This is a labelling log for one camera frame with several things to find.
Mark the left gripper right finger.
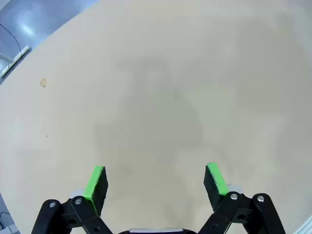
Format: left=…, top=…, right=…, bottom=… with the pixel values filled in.
left=197, top=162, right=287, bottom=234

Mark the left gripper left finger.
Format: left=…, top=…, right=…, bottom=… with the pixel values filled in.
left=31, top=165, right=114, bottom=234

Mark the white power strip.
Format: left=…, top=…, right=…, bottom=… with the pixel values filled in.
left=1, top=45, right=31, bottom=78

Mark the thin black floor cable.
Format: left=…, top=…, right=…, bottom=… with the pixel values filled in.
left=0, top=23, right=21, bottom=53

